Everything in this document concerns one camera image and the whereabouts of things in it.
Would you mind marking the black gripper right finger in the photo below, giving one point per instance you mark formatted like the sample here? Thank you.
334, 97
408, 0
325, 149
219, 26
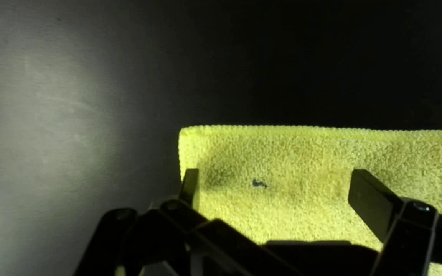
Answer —
411, 239

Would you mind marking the yellow terry towel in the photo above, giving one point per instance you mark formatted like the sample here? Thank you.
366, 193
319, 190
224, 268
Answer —
293, 158

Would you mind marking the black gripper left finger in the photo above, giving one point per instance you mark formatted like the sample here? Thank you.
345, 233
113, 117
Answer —
145, 239

